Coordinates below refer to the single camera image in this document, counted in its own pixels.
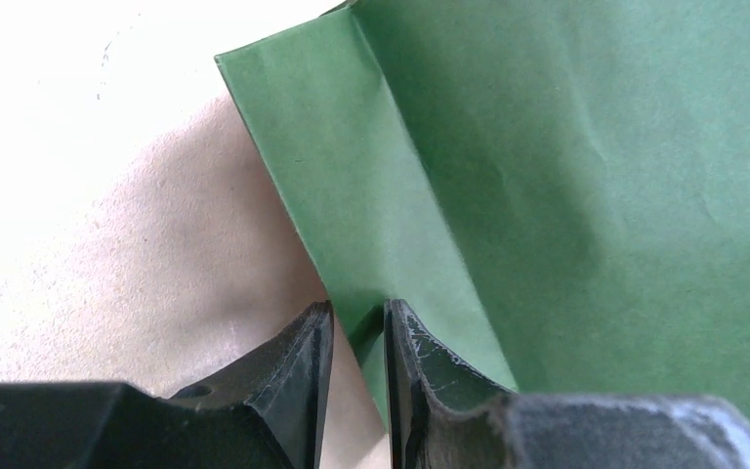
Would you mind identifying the green paper bag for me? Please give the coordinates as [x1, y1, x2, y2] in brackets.
[214, 0, 750, 462]

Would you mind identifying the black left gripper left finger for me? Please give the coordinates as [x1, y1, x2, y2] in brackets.
[168, 301, 335, 468]

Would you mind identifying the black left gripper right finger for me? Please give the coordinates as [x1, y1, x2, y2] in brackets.
[383, 299, 513, 468]

